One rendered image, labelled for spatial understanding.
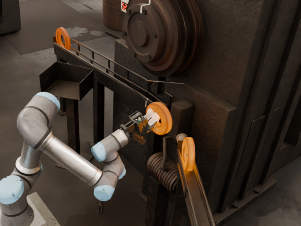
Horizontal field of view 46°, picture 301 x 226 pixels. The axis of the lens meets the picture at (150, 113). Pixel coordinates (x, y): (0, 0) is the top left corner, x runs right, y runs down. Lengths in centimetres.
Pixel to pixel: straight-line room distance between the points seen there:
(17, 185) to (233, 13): 121
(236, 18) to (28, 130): 98
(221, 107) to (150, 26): 51
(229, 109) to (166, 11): 54
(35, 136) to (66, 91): 92
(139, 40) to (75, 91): 67
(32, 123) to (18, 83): 224
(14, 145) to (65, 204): 72
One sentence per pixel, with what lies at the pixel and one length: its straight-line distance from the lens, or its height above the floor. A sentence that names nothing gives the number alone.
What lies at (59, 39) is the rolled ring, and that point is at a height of 64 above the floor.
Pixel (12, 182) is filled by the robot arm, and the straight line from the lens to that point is 172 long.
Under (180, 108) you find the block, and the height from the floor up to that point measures 80.
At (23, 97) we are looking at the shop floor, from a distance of 341.
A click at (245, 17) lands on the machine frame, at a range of 160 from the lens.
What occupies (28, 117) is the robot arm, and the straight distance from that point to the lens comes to 141.
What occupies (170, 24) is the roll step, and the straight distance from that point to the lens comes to 167.
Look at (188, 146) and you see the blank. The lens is 159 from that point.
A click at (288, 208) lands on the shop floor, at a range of 260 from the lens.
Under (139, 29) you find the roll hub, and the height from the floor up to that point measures 114.
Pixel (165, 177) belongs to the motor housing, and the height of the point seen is 50.
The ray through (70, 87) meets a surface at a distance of 232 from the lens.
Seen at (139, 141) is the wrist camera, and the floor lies 75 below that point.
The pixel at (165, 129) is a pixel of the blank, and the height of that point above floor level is 81.
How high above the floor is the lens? 177
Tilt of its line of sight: 34 degrees down
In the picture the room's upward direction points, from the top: 6 degrees clockwise
